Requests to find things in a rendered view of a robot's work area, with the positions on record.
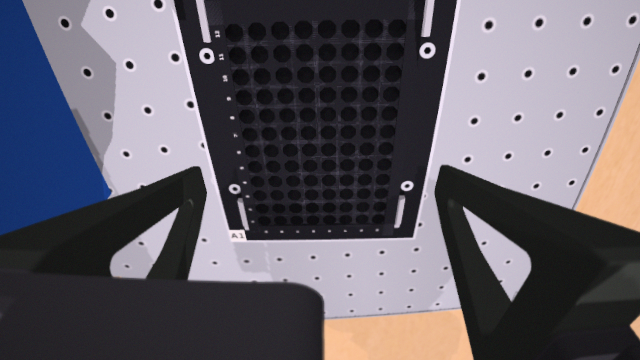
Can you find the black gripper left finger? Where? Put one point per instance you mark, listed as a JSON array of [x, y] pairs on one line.
[[84, 241]]

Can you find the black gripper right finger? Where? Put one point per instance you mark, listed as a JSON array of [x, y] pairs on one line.
[[585, 271]]

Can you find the blue bin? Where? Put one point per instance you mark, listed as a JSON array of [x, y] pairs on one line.
[[46, 166]]

